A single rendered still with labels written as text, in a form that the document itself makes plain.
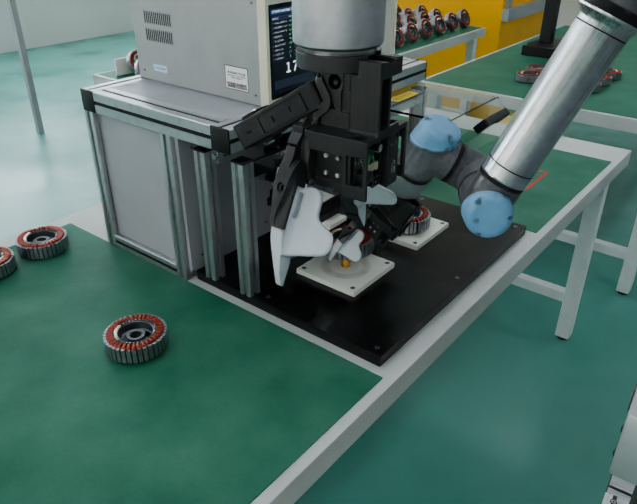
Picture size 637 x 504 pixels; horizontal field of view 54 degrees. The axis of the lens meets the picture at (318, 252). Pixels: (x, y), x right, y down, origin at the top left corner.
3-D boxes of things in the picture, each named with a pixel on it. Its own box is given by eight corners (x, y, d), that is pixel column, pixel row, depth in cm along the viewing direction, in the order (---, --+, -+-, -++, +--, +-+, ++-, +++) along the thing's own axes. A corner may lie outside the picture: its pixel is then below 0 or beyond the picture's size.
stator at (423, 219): (439, 225, 149) (440, 210, 147) (409, 240, 142) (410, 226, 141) (402, 210, 156) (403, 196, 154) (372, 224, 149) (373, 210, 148)
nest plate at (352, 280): (394, 267, 134) (394, 262, 134) (353, 297, 124) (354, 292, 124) (338, 246, 143) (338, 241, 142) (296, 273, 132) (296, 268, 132)
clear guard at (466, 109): (517, 126, 144) (521, 100, 141) (469, 155, 127) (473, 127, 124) (396, 101, 161) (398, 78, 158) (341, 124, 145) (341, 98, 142)
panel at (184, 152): (369, 178, 178) (373, 71, 163) (193, 272, 133) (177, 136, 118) (365, 177, 178) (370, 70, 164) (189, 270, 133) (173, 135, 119)
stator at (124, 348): (169, 324, 120) (166, 308, 118) (168, 361, 110) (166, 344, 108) (108, 331, 118) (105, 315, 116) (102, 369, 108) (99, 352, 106)
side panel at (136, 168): (197, 275, 136) (181, 132, 120) (186, 281, 134) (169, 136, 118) (119, 237, 151) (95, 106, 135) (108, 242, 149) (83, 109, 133)
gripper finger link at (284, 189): (274, 226, 53) (307, 128, 53) (260, 221, 54) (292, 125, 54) (301, 236, 57) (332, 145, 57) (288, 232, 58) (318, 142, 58)
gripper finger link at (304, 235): (306, 298, 52) (341, 193, 52) (251, 277, 55) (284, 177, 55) (323, 301, 55) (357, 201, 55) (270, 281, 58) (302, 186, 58)
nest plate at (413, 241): (448, 227, 151) (449, 222, 150) (416, 250, 141) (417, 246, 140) (395, 210, 159) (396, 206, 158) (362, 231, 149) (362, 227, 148)
